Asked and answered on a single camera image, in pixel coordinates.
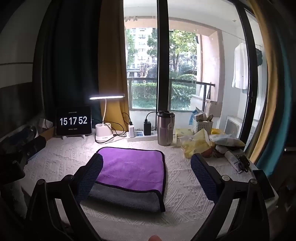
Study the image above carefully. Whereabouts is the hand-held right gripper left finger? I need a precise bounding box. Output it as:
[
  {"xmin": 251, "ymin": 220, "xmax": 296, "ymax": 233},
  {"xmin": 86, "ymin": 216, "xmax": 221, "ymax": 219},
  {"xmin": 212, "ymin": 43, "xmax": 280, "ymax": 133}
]
[{"xmin": 24, "ymin": 153, "xmax": 104, "ymax": 241}]

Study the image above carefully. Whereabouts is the teal curtain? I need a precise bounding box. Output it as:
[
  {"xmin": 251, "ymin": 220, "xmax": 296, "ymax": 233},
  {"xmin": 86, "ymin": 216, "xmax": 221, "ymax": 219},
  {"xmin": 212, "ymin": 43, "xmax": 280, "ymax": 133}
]
[{"xmin": 257, "ymin": 0, "xmax": 296, "ymax": 177}]

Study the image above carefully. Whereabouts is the white desk lamp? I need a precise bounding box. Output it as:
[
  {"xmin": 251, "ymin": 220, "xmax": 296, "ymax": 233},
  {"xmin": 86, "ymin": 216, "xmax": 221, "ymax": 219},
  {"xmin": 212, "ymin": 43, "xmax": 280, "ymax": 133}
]
[{"xmin": 89, "ymin": 93, "xmax": 125, "ymax": 143}]

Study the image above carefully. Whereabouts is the white tube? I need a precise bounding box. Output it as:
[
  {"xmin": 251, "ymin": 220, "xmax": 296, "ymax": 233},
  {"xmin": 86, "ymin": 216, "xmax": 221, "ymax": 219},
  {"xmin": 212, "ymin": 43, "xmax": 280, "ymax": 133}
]
[{"xmin": 224, "ymin": 150, "xmax": 243, "ymax": 173}]

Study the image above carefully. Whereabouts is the black phone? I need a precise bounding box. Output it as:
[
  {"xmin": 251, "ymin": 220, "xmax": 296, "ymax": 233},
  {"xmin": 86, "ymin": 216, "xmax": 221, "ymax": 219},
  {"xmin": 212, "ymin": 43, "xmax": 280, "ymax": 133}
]
[{"xmin": 252, "ymin": 169, "xmax": 275, "ymax": 200}]

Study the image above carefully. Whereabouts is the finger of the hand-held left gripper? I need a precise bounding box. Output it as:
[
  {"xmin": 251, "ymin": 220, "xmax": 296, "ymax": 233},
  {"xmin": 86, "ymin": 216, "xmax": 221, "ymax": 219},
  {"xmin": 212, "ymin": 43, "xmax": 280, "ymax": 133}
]
[{"xmin": 24, "ymin": 134, "xmax": 47, "ymax": 163}]

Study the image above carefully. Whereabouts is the yellow curtain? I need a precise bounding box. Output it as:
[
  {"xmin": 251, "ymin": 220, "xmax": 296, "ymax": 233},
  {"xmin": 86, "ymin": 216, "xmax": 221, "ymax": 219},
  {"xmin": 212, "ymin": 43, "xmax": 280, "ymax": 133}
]
[
  {"xmin": 98, "ymin": 0, "xmax": 130, "ymax": 131},
  {"xmin": 245, "ymin": 0, "xmax": 288, "ymax": 165}
]

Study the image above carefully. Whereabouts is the white textured tablecloth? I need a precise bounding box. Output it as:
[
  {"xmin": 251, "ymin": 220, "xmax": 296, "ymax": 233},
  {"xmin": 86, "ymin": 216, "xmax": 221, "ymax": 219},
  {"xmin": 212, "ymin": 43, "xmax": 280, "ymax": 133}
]
[{"xmin": 14, "ymin": 132, "xmax": 278, "ymax": 241}]

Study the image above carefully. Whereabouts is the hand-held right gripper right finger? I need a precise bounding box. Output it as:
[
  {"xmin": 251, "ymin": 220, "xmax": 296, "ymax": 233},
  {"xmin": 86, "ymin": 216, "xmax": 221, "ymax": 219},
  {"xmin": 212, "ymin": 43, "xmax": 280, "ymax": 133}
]
[{"xmin": 190, "ymin": 153, "xmax": 274, "ymax": 241}]

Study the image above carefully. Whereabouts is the brown cardboard box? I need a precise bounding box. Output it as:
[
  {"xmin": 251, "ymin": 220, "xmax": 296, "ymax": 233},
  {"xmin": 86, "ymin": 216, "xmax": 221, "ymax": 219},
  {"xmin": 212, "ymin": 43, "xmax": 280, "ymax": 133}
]
[{"xmin": 39, "ymin": 127, "xmax": 57, "ymax": 142}]

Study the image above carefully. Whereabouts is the white plastic basket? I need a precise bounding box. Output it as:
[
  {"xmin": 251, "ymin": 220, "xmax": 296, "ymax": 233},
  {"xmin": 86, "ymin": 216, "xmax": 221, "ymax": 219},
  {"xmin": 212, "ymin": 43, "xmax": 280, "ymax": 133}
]
[{"xmin": 192, "ymin": 116, "xmax": 213, "ymax": 135}]

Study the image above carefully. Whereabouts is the grey tablet stand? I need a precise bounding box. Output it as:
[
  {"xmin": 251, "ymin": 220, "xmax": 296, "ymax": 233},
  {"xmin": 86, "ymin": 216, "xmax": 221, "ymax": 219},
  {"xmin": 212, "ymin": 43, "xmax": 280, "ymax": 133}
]
[{"xmin": 59, "ymin": 134, "xmax": 85, "ymax": 140}]

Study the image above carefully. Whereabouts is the black window frame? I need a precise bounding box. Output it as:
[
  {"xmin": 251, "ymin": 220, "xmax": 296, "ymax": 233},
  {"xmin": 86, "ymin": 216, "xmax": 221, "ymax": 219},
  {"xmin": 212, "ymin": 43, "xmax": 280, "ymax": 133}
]
[{"xmin": 156, "ymin": 0, "xmax": 171, "ymax": 112}]

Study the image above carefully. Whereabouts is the purple and grey towel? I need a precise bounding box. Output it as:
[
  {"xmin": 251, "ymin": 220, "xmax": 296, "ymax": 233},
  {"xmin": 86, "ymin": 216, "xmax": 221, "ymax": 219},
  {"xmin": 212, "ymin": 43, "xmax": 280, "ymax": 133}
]
[{"xmin": 87, "ymin": 147, "xmax": 166, "ymax": 213}]

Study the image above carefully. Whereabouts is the black charger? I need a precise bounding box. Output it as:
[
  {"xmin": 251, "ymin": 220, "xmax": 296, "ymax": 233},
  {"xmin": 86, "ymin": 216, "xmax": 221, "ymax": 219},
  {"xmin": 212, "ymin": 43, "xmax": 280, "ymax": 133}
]
[{"xmin": 143, "ymin": 120, "xmax": 152, "ymax": 136}]

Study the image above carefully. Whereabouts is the white box appliance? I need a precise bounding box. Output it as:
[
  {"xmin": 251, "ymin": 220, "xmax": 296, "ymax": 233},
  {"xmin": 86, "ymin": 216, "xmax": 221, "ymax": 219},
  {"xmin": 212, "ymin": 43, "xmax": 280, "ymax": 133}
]
[{"xmin": 225, "ymin": 116, "xmax": 243, "ymax": 140}]

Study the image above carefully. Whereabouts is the teal hanging garment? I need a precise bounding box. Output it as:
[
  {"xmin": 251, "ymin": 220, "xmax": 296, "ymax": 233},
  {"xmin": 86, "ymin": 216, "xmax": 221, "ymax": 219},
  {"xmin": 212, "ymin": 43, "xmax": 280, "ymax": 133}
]
[{"xmin": 255, "ymin": 49, "xmax": 264, "ymax": 67}]

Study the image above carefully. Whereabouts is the balcony railing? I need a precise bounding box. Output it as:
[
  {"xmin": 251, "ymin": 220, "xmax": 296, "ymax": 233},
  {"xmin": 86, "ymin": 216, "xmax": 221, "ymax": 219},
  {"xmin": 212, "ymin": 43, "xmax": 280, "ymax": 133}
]
[{"xmin": 127, "ymin": 77, "xmax": 216, "ymax": 110}]

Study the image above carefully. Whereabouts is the dark green curtain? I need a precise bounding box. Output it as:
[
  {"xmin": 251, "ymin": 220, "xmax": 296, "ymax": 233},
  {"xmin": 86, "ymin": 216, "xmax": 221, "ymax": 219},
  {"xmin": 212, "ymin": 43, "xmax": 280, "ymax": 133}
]
[{"xmin": 35, "ymin": 0, "xmax": 102, "ymax": 127}]

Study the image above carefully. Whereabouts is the white power strip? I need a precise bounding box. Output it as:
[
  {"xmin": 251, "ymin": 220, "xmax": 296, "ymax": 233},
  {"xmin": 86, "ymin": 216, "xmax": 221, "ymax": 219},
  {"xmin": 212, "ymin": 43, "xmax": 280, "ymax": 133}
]
[{"xmin": 126, "ymin": 130, "xmax": 159, "ymax": 142}]

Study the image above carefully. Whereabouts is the steel tumbler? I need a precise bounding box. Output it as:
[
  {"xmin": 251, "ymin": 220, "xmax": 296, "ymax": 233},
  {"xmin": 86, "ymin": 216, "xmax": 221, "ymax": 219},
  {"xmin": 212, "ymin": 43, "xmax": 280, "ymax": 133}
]
[{"xmin": 157, "ymin": 111, "xmax": 175, "ymax": 146}]

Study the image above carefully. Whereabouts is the grey plastic bag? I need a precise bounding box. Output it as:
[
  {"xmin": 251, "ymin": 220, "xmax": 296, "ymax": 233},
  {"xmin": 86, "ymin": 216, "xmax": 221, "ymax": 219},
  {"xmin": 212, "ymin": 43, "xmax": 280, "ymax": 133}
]
[{"xmin": 209, "ymin": 133, "xmax": 246, "ymax": 148}]

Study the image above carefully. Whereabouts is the black charger cable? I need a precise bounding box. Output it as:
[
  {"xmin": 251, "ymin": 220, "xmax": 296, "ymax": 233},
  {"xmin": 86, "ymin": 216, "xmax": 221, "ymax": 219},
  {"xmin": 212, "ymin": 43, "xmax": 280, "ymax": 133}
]
[
  {"xmin": 145, "ymin": 111, "xmax": 158, "ymax": 122},
  {"xmin": 113, "ymin": 112, "xmax": 133, "ymax": 138}
]

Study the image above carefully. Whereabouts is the yellow tissue pack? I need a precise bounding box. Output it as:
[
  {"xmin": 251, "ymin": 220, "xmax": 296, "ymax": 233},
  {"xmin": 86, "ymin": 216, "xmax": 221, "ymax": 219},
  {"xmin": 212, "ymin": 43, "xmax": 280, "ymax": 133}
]
[{"xmin": 175, "ymin": 128, "xmax": 194, "ymax": 147}]

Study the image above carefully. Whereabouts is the black sliding door frame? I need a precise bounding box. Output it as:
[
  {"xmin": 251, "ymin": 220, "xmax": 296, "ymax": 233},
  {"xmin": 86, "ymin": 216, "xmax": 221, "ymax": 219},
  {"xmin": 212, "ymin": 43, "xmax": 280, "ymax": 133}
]
[{"xmin": 231, "ymin": 0, "xmax": 269, "ymax": 141}]

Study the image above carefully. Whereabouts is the black clip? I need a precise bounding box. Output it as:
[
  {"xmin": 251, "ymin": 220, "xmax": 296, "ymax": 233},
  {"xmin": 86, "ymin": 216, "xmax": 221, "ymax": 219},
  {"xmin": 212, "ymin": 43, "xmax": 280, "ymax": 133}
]
[{"xmin": 236, "ymin": 155, "xmax": 250, "ymax": 173}]

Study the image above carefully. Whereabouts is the yellow plastic bag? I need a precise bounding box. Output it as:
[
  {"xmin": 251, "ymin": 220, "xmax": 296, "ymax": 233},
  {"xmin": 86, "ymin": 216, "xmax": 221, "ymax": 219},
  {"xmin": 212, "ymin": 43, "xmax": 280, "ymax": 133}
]
[{"xmin": 183, "ymin": 128, "xmax": 212, "ymax": 158}]

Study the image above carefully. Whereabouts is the white hanging shirt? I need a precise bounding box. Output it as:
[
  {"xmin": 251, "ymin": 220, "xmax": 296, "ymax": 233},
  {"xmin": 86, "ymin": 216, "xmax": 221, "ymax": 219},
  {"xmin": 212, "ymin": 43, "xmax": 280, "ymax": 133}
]
[{"xmin": 232, "ymin": 43, "xmax": 250, "ymax": 90}]

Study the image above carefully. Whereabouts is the black tablet clock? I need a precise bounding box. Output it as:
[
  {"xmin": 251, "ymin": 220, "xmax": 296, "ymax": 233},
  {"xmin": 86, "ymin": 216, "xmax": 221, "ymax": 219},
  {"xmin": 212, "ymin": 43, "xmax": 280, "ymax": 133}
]
[{"xmin": 55, "ymin": 106, "xmax": 93, "ymax": 136}]

